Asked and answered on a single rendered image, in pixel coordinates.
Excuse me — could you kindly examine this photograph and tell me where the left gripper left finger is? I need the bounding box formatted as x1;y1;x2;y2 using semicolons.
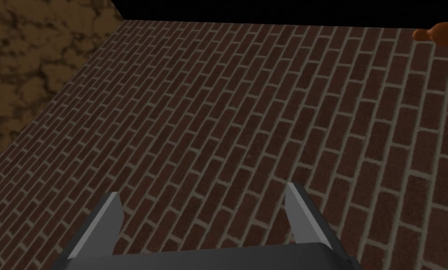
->
60;191;125;260

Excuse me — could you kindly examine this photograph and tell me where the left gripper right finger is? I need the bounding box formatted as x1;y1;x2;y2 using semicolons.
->
284;182;350;256

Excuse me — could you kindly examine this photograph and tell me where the orange rounded object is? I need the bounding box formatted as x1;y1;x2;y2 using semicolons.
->
411;21;448;50

